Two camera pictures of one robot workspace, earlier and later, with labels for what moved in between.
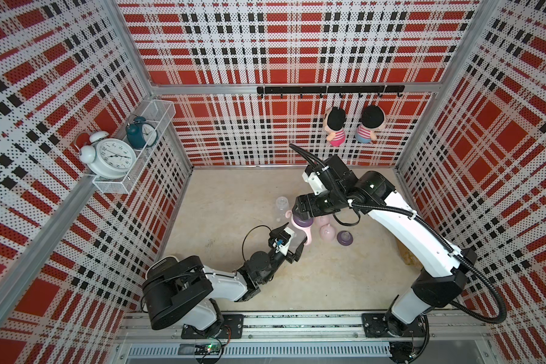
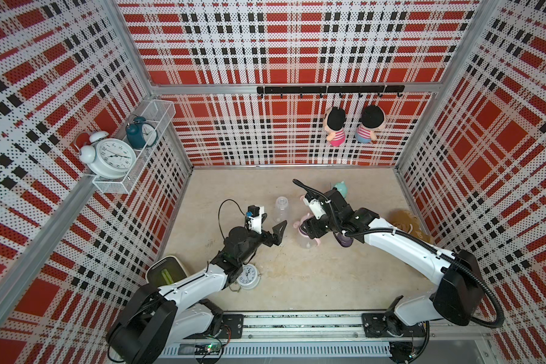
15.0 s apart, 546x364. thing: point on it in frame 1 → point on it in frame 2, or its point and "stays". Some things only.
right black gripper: [302, 199] → [312, 227]
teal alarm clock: [141, 134] stays
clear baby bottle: [298, 238] → [305, 242]
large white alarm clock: [108, 158] stays
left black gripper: [290, 257] → [276, 236]
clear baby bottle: [281, 207] stays
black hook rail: [309, 89] stays
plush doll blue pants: [373, 117] stays
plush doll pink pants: [334, 120] stays
